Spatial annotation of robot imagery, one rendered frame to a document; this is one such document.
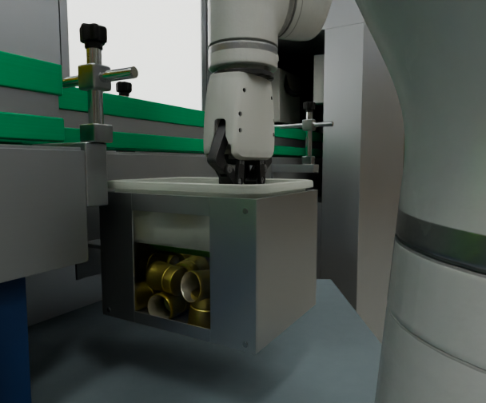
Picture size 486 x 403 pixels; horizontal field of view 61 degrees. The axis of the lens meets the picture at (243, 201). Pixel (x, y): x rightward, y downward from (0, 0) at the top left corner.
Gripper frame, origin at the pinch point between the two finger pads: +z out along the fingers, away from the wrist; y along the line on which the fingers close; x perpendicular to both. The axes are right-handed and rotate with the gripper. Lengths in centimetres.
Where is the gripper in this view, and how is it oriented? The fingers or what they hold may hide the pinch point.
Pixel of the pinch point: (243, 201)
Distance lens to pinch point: 51.6
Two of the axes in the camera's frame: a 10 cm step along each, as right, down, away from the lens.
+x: 8.6, 0.5, -5.1
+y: -5.2, 0.8, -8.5
